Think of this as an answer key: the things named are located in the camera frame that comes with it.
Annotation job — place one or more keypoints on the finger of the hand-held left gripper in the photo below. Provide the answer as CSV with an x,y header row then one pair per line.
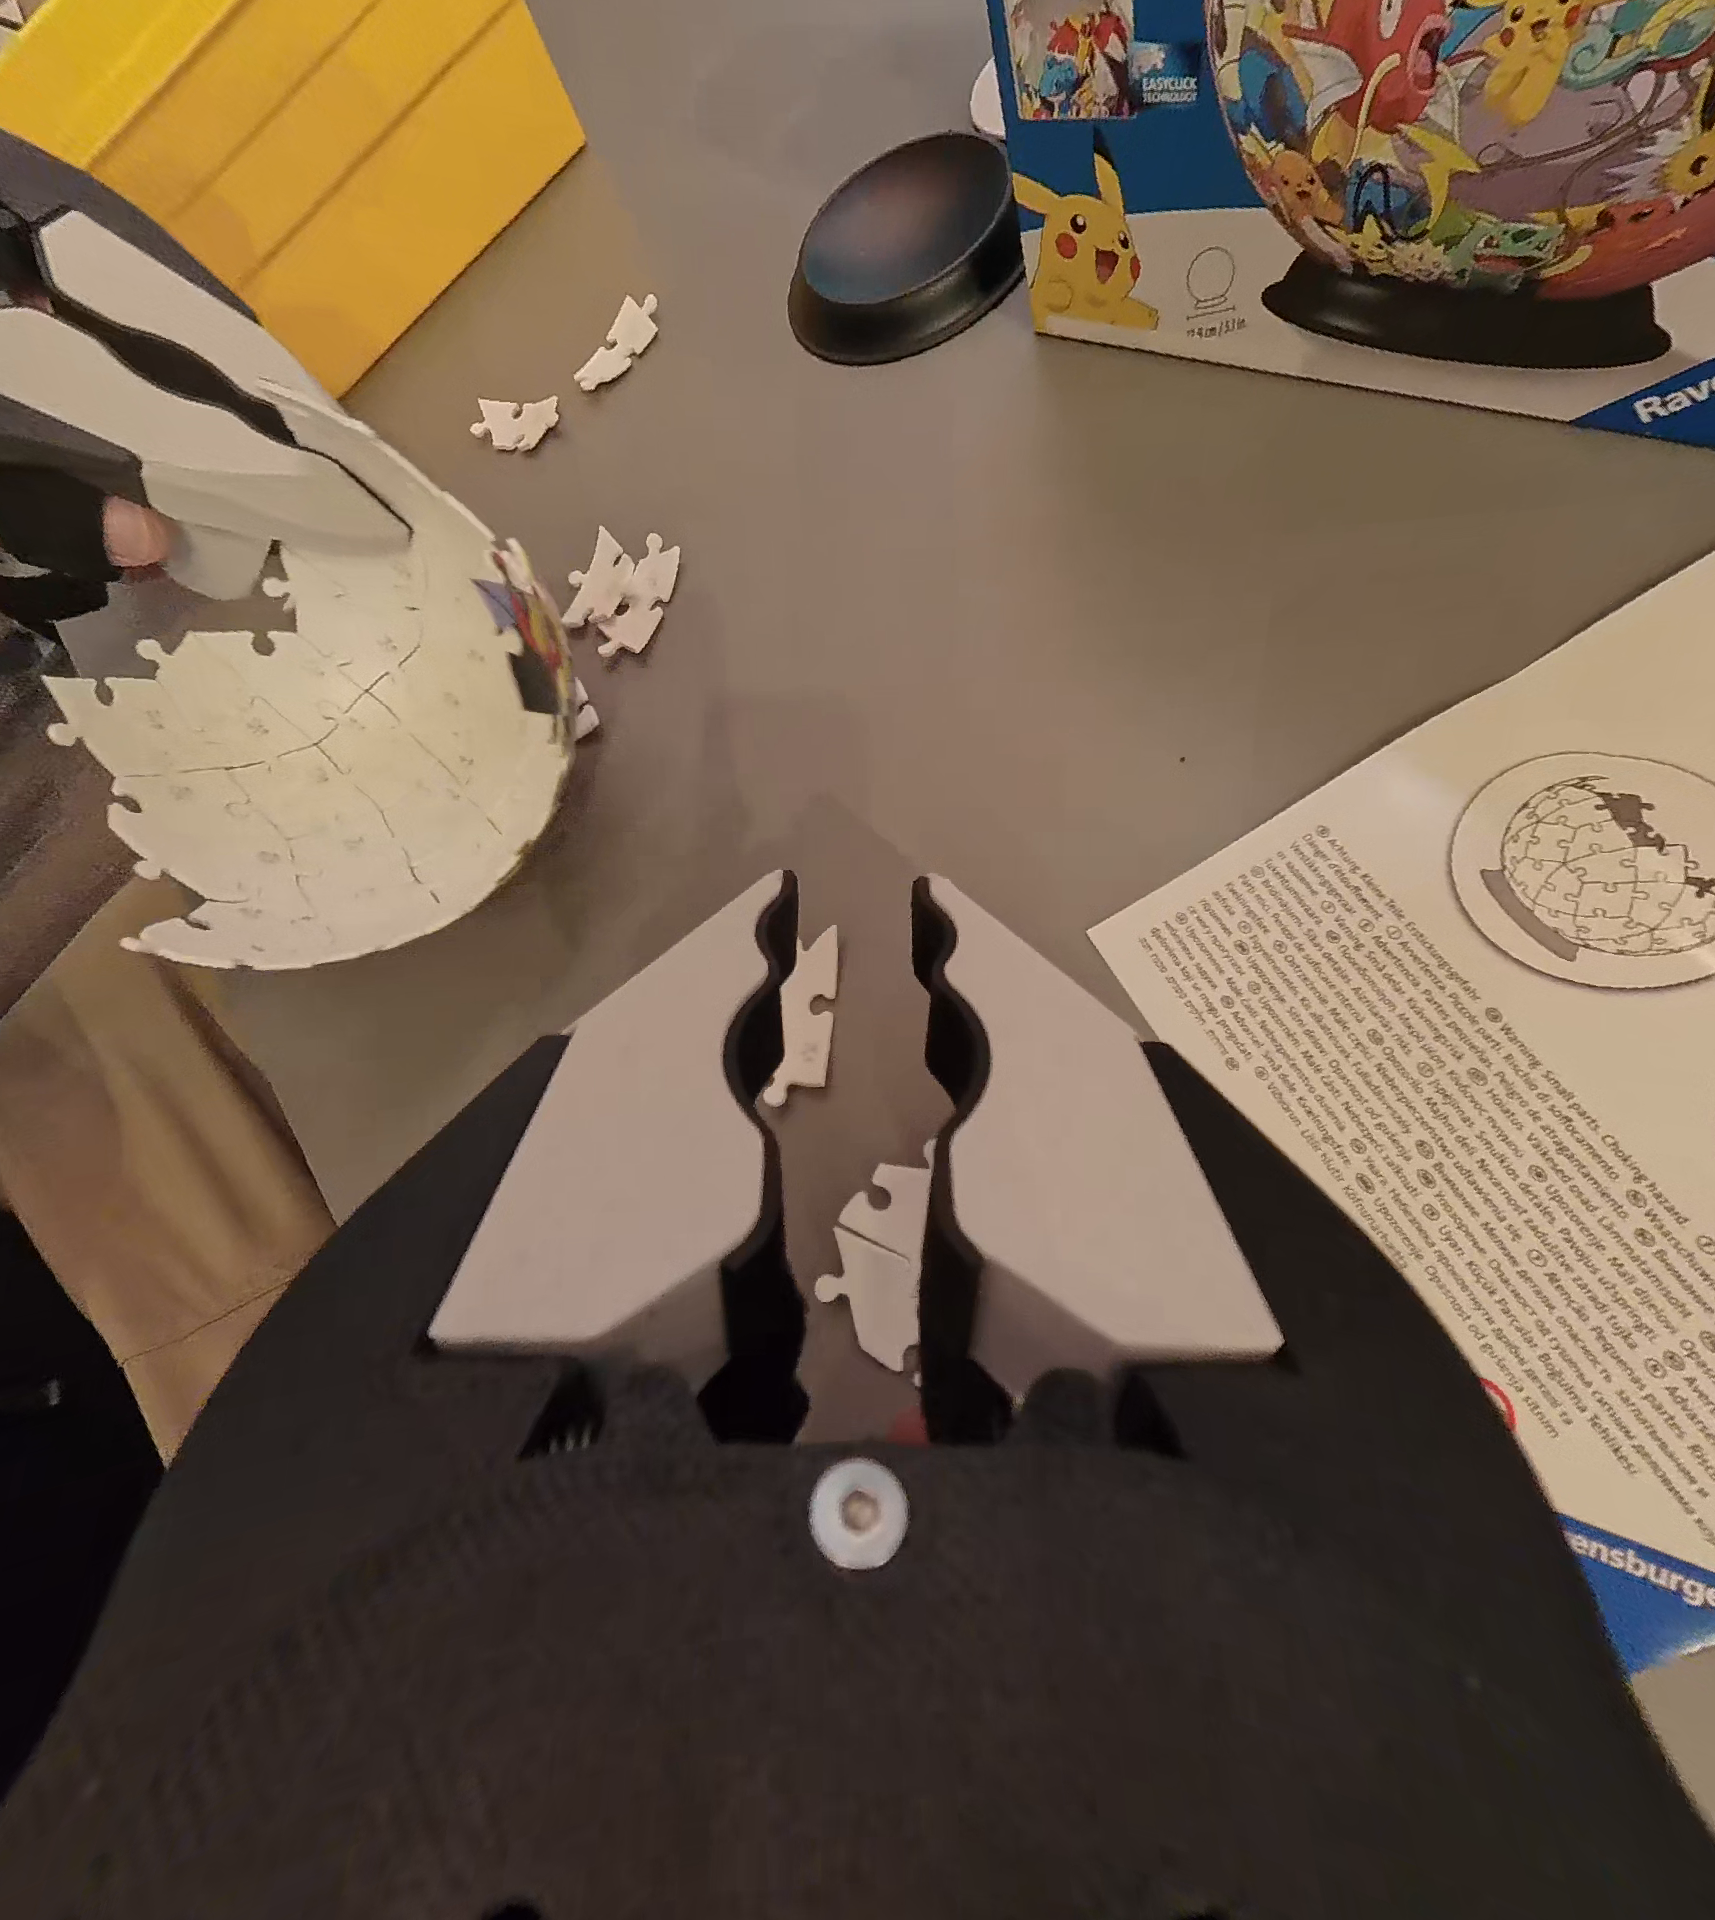
x,y
76,390
136,285

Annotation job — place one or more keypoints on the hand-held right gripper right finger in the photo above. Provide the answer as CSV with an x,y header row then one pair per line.
x,y
1111,1201

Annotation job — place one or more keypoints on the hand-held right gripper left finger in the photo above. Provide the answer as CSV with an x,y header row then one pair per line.
x,y
602,1201

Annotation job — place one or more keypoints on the partly built puzzle ball shell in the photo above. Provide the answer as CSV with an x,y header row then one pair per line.
x,y
316,781

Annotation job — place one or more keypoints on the puzzle instruction leaflet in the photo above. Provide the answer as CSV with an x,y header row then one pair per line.
x,y
1397,1050

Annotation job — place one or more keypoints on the white-backed joined puzzle pieces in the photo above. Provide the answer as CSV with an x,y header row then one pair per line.
x,y
614,343
516,423

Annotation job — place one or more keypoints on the heap of loose puzzle pieces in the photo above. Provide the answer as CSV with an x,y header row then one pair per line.
x,y
624,578

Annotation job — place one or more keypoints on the black ball stand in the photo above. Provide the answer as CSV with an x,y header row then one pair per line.
x,y
902,254

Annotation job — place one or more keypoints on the blue puzzle box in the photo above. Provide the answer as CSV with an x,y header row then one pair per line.
x,y
1471,91

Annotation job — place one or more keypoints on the yellow cardboard box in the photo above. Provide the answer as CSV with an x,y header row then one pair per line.
x,y
346,151

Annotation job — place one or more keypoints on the person's beige trousers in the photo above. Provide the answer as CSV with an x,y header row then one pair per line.
x,y
122,1125

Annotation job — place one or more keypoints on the white rounded plate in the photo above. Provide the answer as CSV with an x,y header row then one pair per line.
x,y
987,104

